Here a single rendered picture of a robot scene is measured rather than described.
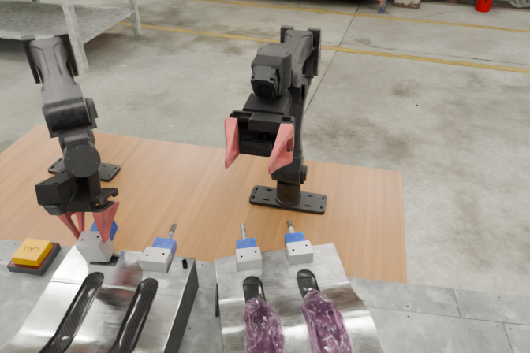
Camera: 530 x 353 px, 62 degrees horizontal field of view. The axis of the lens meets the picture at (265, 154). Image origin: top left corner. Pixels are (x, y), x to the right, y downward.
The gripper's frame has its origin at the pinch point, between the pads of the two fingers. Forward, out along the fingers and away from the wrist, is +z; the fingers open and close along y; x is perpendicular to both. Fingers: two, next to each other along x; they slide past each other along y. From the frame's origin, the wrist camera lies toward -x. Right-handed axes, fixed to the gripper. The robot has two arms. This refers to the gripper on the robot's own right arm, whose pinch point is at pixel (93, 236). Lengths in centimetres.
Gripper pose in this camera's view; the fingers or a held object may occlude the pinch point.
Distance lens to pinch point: 93.1
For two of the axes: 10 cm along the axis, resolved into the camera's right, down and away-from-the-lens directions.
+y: 9.8, -0.2, -1.8
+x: 1.7, -2.4, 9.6
